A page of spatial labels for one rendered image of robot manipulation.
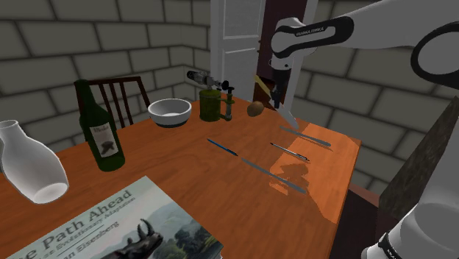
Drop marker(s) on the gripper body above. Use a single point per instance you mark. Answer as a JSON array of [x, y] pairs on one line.
[[281, 79]]

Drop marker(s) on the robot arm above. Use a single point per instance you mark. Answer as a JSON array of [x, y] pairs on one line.
[[380, 32]]

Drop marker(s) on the brown kiwi fruit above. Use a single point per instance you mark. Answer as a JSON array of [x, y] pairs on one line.
[[255, 109]]

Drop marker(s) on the white door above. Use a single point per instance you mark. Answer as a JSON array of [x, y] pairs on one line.
[[235, 46]]

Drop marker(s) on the black silver pen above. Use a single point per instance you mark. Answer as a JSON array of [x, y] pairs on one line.
[[289, 152]]

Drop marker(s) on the green blowtorch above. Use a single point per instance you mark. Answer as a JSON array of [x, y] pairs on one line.
[[211, 106]]

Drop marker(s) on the blue pen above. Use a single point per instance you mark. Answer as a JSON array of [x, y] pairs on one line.
[[222, 147]]

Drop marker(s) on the long grey table knife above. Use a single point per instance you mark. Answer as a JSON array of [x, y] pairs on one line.
[[273, 175]]

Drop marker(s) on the white bowl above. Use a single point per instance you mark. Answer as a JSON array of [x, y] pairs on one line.
[[170, 112]]

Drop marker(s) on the orange wooden table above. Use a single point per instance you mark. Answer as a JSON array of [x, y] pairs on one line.
[[200, 186]]

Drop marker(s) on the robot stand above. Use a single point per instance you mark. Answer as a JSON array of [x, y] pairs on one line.
[[419, 168]]

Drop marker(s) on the dark wooden chair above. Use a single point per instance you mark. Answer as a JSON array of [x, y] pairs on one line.
[[115, 97]]

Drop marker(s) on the green wine bottle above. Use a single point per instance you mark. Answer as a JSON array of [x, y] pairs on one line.
[[102, 140]]

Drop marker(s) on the rhinoceros cover book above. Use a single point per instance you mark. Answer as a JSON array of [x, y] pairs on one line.
[[143, 222]]

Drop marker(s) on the white vase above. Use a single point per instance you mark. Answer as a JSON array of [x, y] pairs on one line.
[[28, 165]]

